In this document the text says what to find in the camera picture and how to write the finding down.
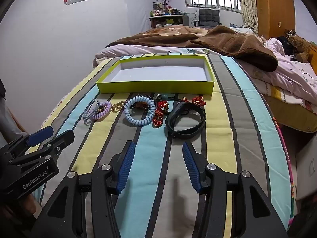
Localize striped bedsheet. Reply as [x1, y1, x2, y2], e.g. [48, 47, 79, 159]
[26, 53, 296, 238]

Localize cluster of desk bottles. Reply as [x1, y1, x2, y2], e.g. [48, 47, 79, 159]
[150, 1, 186, 16]

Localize red gold knot bracelet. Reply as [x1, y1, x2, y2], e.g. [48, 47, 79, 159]
[183, 96, 206, 107]

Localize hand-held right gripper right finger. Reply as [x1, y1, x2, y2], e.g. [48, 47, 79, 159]
[182, 141, 289, 238]

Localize teal bead hair tie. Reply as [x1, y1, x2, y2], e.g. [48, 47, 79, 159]
[154, 93, 184, 105]

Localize blue coil hair tie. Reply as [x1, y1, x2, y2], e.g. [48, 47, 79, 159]
[123, 97, 156, 127]

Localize green cardboard box tray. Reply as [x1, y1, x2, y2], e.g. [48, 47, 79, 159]
[96, 55, 215, 96]

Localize brown teddy bear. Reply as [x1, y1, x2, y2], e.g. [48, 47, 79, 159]
[287, 30, 312, 63]

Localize red amber bead bracelet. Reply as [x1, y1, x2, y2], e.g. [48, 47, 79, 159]
[152, 100, 172, 128]

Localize wooden wardrobe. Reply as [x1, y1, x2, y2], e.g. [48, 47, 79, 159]
[253, 0, 298, 40]

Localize dark clothing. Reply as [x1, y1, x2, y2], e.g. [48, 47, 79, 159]
[276, 35, 295, 55]

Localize black smart band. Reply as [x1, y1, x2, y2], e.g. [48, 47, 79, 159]
[165, 101, 206, 139]

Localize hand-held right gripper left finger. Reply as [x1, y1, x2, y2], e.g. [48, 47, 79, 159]
[31, 140, 136, 238]

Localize yellow mattress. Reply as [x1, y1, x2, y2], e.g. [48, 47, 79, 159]
[253, 77, 317, 133]

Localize patterned curtain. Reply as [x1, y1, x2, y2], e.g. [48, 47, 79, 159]
[236, 0, 258, 35]

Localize black office chair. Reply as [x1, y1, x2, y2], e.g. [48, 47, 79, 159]
[194, 8, 222, 28]

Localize white desk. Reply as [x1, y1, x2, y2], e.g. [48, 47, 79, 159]
[149, 13, 190, 29]

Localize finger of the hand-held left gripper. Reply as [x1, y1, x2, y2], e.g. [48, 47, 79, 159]
[10, 126, 54, 152]
[37, 130, 75, 159]

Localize brown fleece blanket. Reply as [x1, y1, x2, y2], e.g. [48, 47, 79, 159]
[105, 25, 278, 72]

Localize white cabinet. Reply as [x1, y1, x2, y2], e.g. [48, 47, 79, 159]
[295, 134, 317, 201]

